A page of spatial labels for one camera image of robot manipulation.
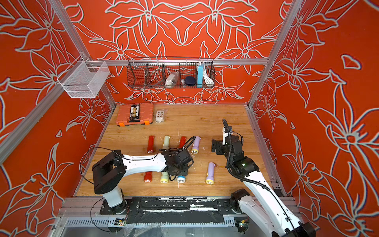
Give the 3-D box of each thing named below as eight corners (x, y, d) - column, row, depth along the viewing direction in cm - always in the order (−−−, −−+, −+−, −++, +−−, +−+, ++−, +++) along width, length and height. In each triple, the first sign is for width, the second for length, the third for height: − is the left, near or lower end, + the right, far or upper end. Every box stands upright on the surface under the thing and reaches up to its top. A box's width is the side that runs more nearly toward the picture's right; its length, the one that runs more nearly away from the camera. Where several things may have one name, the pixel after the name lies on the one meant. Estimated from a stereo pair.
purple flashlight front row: (205, 183, 82) (205, 182, 79) (208, 163, 89) (208, 161, 87) (212, 185, 81) (213, 184, 79) (215, 164, 89) (215, 163, 86)
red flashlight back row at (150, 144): (147, 153, 94) (147, 151, 93) (149, 137, 102) (148, 135, 100) (153, 153, 95) (152, 151, 93) (154, 137, 103) (153, 135, 101)
